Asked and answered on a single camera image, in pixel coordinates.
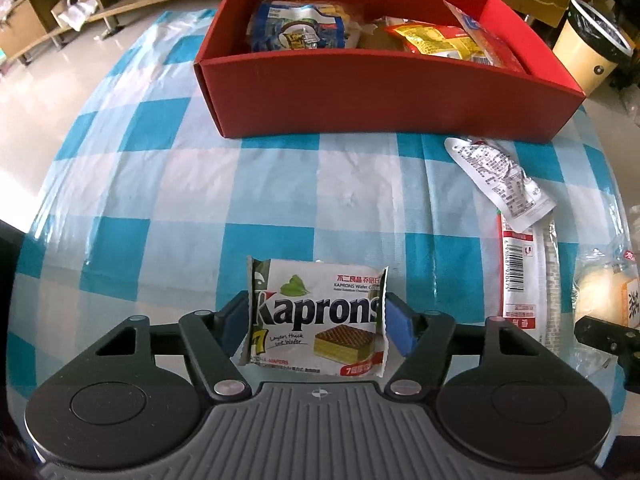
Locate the cream trash bin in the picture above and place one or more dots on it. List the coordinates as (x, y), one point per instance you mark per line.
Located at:
(590, 46)

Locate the red cardboard box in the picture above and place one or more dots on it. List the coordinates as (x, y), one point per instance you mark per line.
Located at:
(253, 93)

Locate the Kaprons wafer packet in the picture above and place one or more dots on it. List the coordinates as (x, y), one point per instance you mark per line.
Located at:
(316, 318)

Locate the waffle snack packet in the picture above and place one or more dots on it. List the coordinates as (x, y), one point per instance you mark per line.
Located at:
(362, 33)

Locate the blue coconut snack packet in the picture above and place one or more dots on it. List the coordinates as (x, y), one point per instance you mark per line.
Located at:
(282, 25)

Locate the white red barcode packet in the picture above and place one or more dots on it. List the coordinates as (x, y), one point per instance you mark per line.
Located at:
(531, 296)

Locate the red blue shrimp snack packet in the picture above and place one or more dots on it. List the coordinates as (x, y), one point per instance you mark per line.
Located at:
(496, 51)

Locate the white sachet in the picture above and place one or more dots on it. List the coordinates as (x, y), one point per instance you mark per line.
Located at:
(503, 181)

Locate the blue white checkered cloth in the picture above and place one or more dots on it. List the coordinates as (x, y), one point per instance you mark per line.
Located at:
(147, 209)

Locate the red yellow snack packet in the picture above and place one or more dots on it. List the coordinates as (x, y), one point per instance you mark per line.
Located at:
(443, 41)

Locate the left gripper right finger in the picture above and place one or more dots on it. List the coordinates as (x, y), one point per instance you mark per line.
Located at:
(423, 340)

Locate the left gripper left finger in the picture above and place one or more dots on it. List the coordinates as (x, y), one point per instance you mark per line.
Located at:
(210, 340)

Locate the clear bun packet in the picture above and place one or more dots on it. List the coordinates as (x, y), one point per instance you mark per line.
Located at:
(606, 287)

